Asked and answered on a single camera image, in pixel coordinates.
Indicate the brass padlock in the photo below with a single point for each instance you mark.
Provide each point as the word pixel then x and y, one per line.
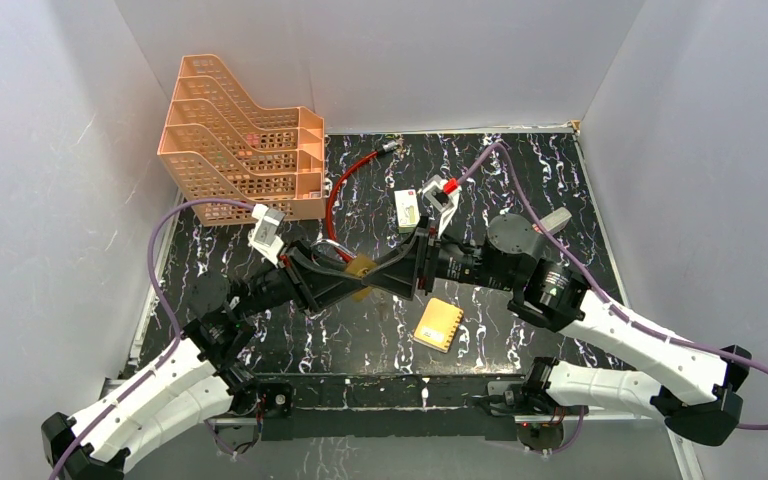
pixel 346 261

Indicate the orange spiral notebook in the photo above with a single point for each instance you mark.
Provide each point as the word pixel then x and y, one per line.
pixel 438 325

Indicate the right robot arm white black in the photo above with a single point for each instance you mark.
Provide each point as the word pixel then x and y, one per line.
pixel 694 393

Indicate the red cable lock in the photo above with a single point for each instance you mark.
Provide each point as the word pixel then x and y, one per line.
pixel 385 149

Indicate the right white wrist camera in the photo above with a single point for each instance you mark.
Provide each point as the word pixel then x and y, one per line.
pixel 444 196

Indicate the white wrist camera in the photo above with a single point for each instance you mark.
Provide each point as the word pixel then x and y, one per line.
pixel 264 237
pixel 444 196

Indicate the white green small box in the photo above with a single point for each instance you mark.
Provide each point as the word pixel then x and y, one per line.
pixel 407 210

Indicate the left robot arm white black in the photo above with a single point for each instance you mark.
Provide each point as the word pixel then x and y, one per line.
pixel 199 375

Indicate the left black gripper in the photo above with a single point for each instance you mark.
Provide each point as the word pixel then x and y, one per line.
pixel 293 275

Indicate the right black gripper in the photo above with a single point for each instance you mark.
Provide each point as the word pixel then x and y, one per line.
pixel 417 257

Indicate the orange plastic file rack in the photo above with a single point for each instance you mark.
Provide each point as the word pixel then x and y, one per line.
pixel 217 142

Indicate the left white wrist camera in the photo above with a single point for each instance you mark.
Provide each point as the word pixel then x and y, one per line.
pixel 264 237

